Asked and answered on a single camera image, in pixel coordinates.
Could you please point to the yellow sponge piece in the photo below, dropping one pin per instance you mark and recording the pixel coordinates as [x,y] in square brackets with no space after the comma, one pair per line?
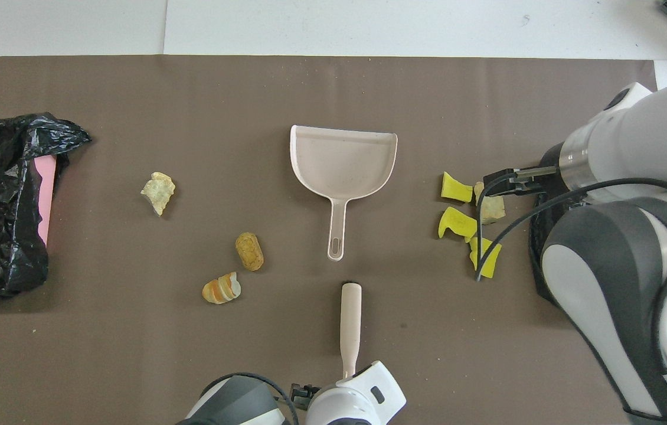
[456,189]
[489,265]
[457,224]

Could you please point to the beige brush with black bristles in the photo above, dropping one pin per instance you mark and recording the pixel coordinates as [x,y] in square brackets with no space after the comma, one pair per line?
[350,319]

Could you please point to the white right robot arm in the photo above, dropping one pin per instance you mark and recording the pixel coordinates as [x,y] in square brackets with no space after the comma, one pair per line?
[634,136]

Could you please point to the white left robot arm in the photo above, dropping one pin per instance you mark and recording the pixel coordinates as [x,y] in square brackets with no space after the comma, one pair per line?
[357,401]

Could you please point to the pale pink plastic dustpan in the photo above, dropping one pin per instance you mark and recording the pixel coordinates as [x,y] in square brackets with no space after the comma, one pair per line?
[342,162]

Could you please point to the pale crusty bread chunk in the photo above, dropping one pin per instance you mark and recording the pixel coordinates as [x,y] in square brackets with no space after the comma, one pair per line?
[158,192]

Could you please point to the brown paper table mat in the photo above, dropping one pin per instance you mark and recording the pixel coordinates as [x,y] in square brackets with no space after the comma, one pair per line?
[133,366]

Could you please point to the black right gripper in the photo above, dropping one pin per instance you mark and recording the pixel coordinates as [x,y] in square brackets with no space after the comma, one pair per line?
[551,168]

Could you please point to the tan sponge chunk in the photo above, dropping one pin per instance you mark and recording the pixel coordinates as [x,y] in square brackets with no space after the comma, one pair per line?
[493,209]

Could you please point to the brown oval bread roll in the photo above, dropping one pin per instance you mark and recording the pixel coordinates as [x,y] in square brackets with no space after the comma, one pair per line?
[249,251]

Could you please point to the pink box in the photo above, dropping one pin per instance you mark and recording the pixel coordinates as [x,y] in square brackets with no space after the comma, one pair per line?
[45,189]

